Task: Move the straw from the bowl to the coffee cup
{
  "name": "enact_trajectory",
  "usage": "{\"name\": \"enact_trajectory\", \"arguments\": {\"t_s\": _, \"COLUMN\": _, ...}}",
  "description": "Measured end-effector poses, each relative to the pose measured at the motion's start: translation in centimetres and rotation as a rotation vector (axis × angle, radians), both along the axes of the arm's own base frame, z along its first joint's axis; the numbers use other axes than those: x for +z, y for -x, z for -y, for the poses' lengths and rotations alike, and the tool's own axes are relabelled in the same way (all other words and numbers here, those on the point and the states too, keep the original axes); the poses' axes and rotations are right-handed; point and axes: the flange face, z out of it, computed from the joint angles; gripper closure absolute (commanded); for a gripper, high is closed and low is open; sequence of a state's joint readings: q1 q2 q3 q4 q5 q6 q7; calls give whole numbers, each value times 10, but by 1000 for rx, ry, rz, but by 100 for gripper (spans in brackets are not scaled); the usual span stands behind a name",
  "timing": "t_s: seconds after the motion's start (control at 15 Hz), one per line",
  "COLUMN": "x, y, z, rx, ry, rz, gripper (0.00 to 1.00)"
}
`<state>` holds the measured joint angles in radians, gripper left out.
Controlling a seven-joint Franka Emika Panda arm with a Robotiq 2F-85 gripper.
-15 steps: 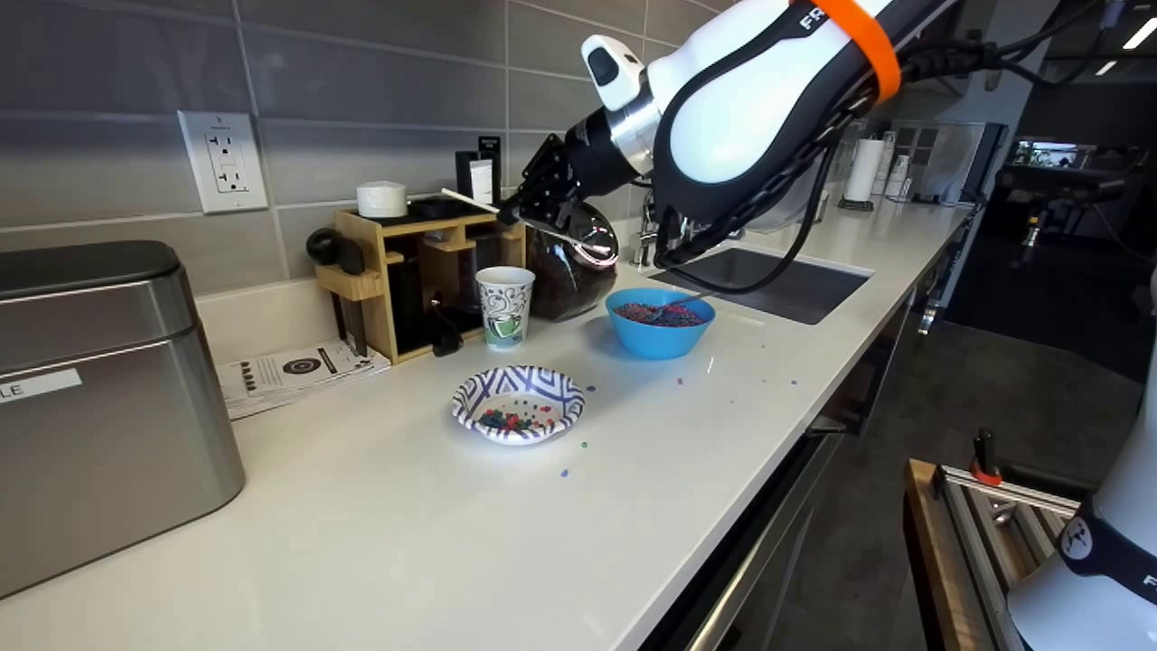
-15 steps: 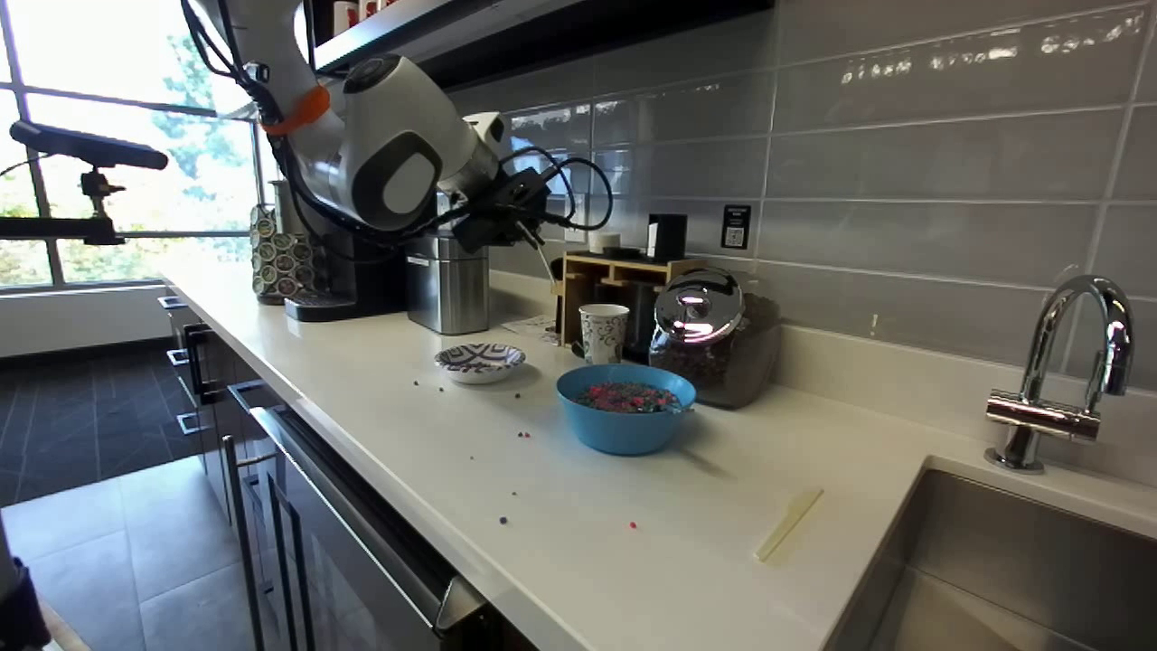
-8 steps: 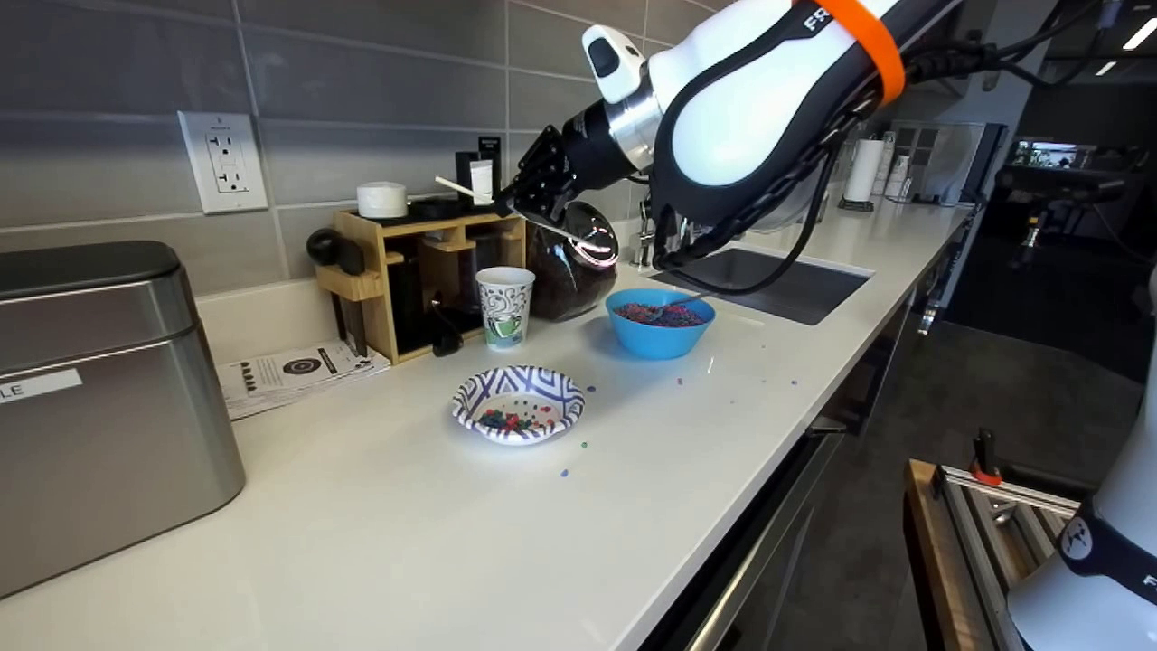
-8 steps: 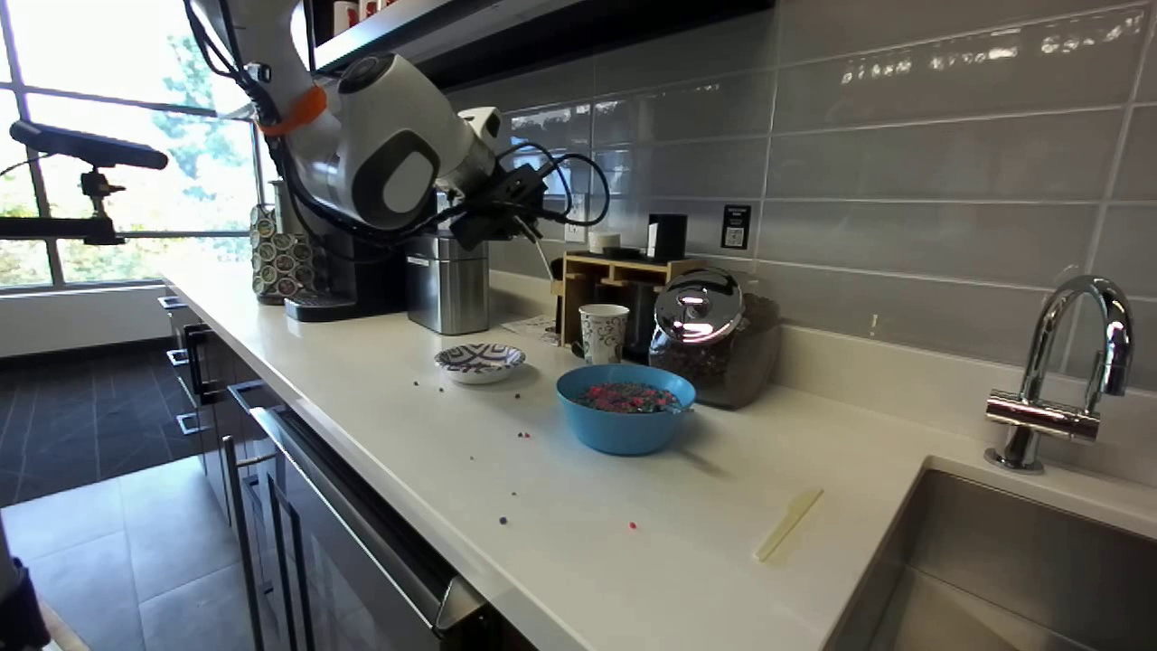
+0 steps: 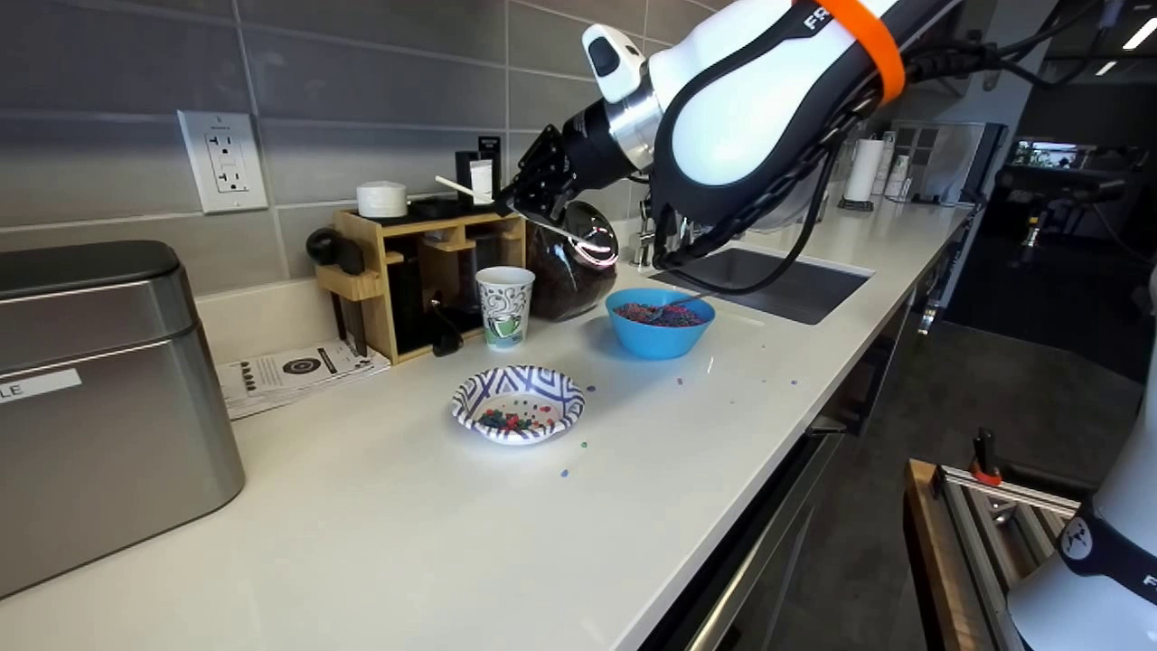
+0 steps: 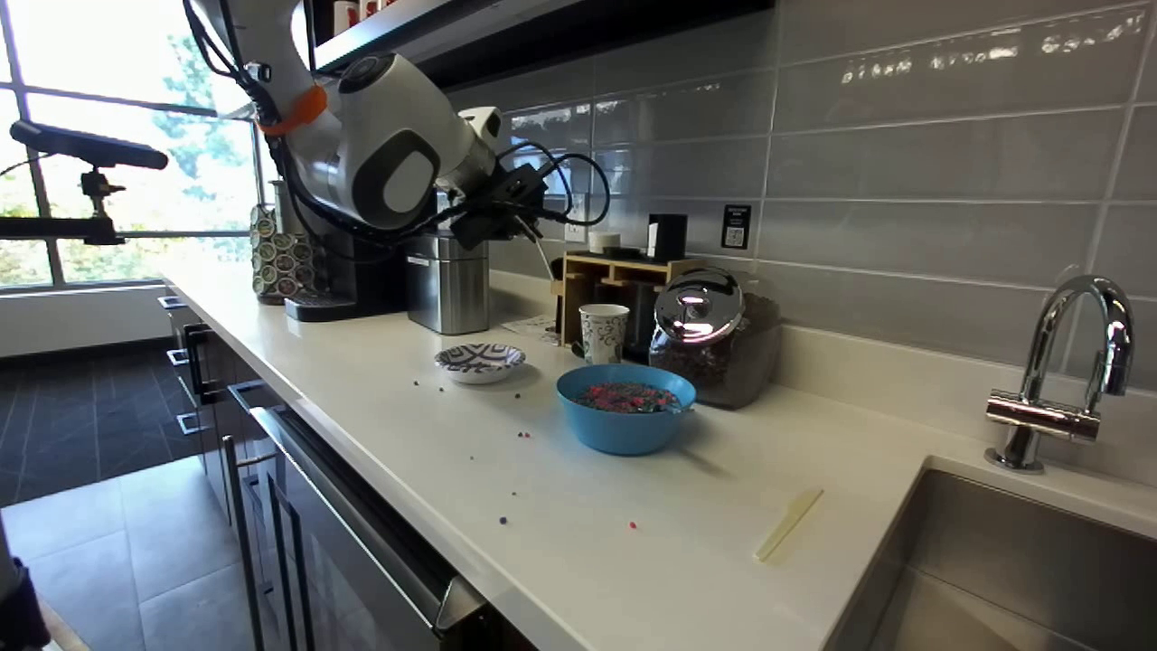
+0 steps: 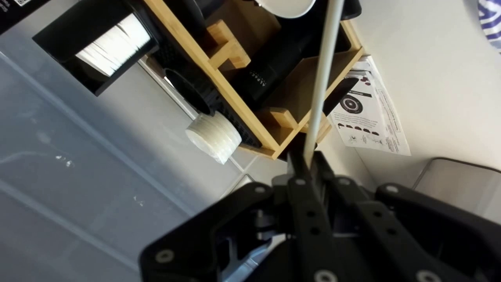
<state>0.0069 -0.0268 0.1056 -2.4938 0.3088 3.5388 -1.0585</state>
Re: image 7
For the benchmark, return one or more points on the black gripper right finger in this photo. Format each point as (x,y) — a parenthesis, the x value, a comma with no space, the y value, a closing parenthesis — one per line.
(396,235)

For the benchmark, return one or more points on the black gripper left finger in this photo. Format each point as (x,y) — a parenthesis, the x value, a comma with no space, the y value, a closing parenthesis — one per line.
(292,229)

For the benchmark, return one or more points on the white straw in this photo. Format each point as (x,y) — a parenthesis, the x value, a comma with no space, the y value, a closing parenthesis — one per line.
(323,79)

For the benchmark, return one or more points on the small white cup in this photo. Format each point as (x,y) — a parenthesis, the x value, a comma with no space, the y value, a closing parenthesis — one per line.
(213,137)

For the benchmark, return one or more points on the white paper coffee cup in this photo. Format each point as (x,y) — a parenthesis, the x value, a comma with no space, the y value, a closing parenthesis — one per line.
(284,8)

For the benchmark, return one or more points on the printed paper sheet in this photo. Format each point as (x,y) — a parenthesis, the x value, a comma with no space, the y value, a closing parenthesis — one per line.
(385,126)

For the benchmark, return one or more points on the black cylindrical container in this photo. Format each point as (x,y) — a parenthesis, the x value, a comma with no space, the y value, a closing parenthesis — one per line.
(271,57)

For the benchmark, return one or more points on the wooden countertop organizer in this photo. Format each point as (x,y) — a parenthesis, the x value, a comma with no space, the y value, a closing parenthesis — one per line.
(229,55)

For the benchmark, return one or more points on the black packet holder box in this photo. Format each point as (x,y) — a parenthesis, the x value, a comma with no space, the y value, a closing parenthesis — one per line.
(68,32)

